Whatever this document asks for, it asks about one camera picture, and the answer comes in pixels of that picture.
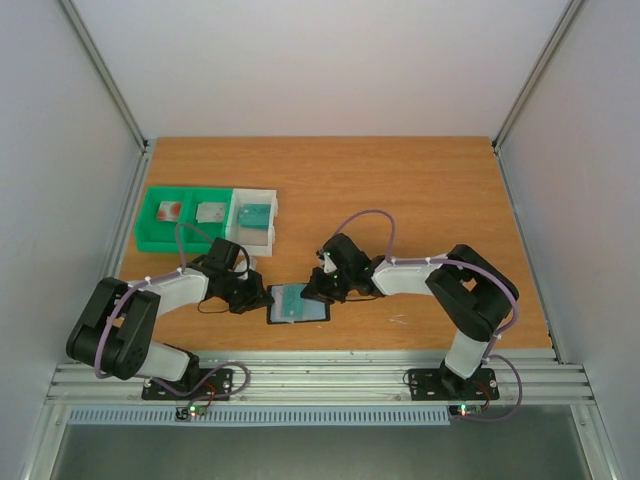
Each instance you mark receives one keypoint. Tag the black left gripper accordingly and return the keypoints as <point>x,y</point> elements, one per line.
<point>256,298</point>

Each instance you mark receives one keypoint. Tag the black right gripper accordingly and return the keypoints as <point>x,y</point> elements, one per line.
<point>323,286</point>

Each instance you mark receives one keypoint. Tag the black leather card holder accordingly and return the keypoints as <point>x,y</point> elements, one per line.
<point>314,311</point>

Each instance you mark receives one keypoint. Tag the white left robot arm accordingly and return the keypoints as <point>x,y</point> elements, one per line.
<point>114,331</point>

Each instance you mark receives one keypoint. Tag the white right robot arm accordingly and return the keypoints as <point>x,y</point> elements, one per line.
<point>479,300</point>

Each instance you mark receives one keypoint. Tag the teal VIP card stack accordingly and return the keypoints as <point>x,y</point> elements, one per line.
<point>254,216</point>

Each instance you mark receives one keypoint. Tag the grey card with red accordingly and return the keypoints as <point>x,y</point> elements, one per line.
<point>211,212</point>

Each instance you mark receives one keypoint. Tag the red patterned card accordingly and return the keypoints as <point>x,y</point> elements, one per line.
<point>169,211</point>

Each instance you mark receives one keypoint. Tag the white plastic bin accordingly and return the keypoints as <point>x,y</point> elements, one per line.
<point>256,242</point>

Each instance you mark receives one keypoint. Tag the green plastic bin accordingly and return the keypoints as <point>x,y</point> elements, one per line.
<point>153,236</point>

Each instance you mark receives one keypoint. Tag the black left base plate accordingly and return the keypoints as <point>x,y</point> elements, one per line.
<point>221,382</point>

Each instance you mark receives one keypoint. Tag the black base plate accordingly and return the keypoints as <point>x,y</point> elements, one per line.
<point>432,384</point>
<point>221,382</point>

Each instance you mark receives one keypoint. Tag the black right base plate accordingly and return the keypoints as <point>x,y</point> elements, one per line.
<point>432,384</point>

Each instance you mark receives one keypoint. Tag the grey slotted cable duct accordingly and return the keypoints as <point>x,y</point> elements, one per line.
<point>261,416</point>

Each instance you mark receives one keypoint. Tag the grey aluminium frame rail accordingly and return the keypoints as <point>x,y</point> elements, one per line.
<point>88,44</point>

